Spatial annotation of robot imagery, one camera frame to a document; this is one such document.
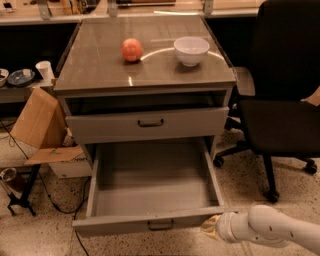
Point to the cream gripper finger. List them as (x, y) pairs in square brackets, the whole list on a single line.
[(209, 227)]

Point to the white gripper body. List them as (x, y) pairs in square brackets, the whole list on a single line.
[(224, 227)]

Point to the grey drawer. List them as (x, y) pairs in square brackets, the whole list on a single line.
[(150, 186), (151, 125)]

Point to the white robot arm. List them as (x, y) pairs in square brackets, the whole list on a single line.
[(263, 225)]

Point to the grey top drawer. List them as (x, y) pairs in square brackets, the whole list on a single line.
[(151, 125)]

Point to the grey drawer cabinet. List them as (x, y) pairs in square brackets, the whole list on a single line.
[(97, 80)]

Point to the black office chair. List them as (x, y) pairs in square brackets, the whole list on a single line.
[(278, 119)]

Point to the orange red apple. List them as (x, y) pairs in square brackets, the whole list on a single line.
[(132, 50)]

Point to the brown cardboard box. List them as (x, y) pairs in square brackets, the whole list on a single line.
[(42, 125)]

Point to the black metal stand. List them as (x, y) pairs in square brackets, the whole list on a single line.
[(17, 188)]

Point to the white paper cup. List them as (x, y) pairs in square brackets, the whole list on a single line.
[(45, 70)]

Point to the low grey shelf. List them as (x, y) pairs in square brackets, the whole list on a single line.
[(10, 94)]

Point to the dark blue plate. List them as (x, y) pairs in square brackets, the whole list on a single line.
[(21, 78)]

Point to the white small bowl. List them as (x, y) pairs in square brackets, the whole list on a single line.
[(3, 76)]

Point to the long workbench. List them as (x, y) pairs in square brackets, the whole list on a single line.
[(27, 12)]

